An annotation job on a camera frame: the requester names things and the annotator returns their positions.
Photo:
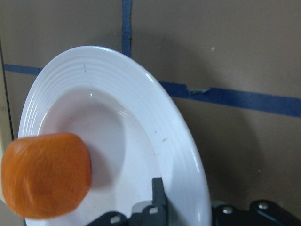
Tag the white round plate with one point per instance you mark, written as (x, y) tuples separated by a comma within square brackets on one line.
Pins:
[(132, 128)]

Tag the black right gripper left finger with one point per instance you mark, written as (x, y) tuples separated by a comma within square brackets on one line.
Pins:
[(154, 214)]

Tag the orange fruit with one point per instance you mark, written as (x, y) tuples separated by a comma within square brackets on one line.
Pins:
[(45, 176)]

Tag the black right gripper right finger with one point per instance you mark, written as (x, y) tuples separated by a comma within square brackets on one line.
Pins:
[(260, 213)]

